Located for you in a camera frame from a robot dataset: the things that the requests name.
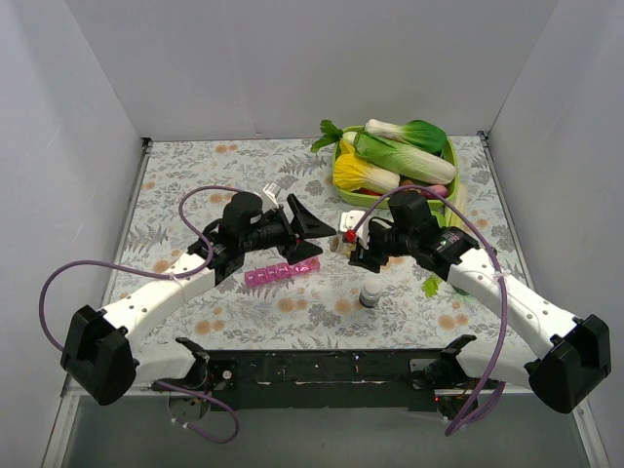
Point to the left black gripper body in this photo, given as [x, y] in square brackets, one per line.
[291, 234]

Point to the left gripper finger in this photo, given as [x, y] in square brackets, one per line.
[300, 251]
[306, 225]

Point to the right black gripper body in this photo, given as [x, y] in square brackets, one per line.
[368, 251]

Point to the clear bottle of yellow pills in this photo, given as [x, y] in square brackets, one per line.
[339, 246]

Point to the pink weekly pill organizer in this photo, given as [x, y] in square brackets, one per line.
[281, 271]

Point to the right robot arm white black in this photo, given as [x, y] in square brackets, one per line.
[566, 358]

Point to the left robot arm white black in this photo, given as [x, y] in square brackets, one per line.
[104, 350]

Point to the white bottle blue label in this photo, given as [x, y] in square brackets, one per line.
[370, 293]

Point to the green plastic tray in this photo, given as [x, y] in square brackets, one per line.
[364, 197]

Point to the celery stalk toy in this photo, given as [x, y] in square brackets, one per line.
[448, 218]

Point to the purple onion toy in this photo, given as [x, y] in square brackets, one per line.
[434, 192]

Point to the floral table mat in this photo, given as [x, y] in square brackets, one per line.
[187, 184]

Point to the yellow napa cabbage toy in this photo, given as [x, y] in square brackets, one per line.
[351, 173]

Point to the green glass bottle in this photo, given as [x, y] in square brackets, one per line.
[461, 291]

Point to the green napa cabbage toy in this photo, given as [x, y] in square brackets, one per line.
[403, 159]

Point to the leafy green herb toy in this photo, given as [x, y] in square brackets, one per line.
[330, 135]

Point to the bok choy toy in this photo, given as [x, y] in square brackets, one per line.
[418, 133]

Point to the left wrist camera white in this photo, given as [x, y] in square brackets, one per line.
[270, 192]

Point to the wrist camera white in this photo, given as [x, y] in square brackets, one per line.
[353, 228]
[270, 192]

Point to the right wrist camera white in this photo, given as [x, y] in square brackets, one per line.
[353, 228]

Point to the black front table rail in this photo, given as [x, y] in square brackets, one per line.
[318, 379]

